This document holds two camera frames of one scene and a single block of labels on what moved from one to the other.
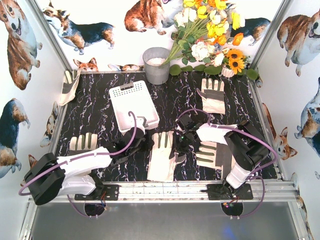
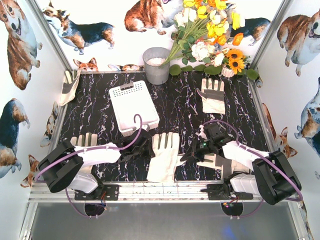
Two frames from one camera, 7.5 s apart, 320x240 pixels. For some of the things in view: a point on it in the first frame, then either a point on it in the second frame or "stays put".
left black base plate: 109,192 stays put
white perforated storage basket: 135,98 stays put
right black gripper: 178,144 to 196,150
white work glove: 162,168 stays put
